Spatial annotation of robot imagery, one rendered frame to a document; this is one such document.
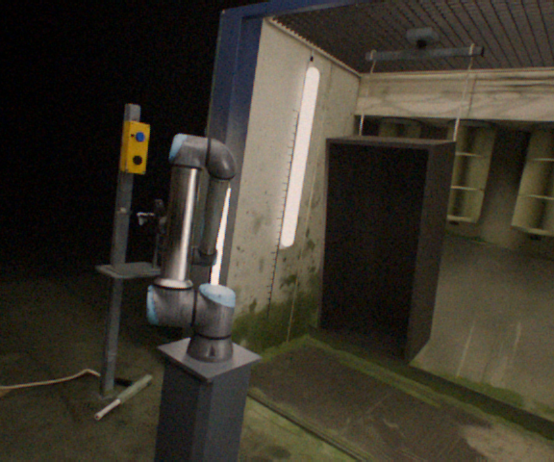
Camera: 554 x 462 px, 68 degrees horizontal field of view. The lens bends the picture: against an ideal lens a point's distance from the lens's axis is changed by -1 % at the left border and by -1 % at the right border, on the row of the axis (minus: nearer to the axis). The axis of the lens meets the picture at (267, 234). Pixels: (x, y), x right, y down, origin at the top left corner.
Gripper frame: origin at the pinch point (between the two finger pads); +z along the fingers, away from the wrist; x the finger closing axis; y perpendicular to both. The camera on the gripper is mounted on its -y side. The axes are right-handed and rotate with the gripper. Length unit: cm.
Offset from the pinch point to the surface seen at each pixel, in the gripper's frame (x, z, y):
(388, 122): 197, -34, -84
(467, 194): 199, -104, -36
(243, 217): 72, -6, 0
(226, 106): 47, -3, -64
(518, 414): 175, -168, 97
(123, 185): -3.2, 14.7, -12.5
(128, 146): -6.2, 8.9, -32.7
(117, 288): -0.8, 14.5, 44.4
